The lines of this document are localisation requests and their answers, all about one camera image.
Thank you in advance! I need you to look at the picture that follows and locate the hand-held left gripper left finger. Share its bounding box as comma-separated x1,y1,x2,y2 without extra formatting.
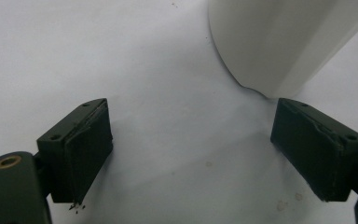
36,98,114,206

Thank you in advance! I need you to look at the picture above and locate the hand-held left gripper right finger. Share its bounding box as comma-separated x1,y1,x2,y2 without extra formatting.
269,97,358,203

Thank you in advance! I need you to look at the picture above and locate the cream pump bottle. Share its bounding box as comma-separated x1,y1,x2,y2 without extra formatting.
208,0,358,99

